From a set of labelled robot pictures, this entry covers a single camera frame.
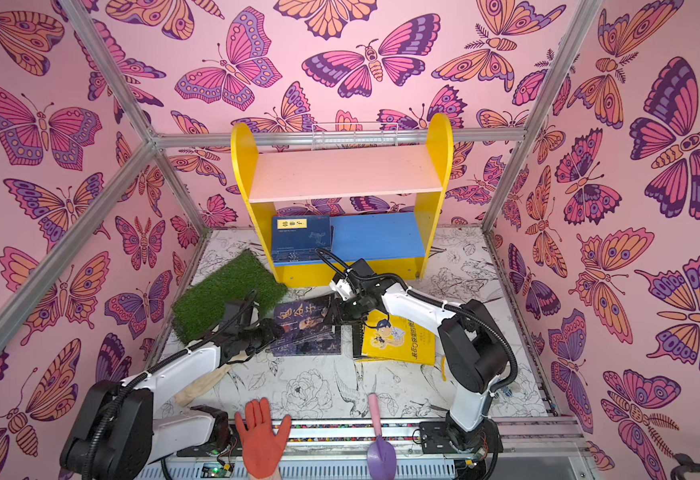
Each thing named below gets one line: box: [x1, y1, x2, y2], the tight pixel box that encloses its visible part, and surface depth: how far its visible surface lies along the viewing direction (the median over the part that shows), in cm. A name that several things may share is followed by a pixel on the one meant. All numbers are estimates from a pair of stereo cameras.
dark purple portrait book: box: [271, 296, 341, 357], surface depth 89 cm
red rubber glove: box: [234, 397, 292, 478], surface depth 74 cm
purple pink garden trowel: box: [367, 374, 397, 480], surface depth 71 cm
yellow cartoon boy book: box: [356, 310, 436, 366], surface depth 87 cm
